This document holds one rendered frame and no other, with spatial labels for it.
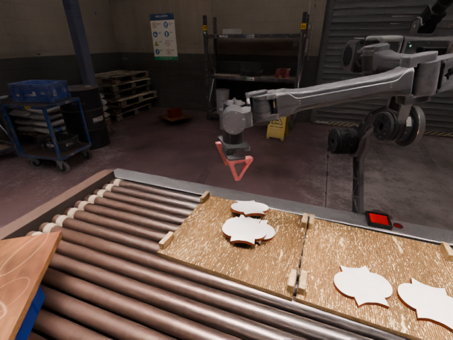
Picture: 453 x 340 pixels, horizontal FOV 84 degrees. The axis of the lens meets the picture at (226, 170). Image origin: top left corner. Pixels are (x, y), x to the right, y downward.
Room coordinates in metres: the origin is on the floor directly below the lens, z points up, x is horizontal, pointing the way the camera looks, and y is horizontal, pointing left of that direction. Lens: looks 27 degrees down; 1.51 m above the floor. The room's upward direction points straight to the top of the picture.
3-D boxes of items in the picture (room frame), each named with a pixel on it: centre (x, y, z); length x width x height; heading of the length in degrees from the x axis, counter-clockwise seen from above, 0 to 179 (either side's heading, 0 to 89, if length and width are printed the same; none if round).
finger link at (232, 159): (0.62, -0.03, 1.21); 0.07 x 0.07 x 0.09; 17
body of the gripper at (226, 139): (0.66, -0.02, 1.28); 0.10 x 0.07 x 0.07; 17
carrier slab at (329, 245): (0.50, -0.43, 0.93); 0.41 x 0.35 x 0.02; 69
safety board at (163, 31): (6.20, 1.37, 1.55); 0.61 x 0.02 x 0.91; 69
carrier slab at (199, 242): (0.66, -0.04, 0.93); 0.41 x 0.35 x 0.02; 68
